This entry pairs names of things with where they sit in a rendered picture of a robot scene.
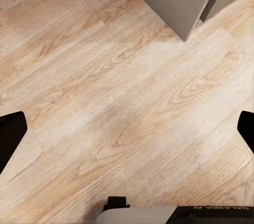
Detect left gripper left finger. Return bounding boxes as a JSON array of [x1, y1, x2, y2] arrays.
[[0, 111, 28, 174]]

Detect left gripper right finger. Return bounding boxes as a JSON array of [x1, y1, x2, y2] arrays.
[[237, 111, 254, 153]]

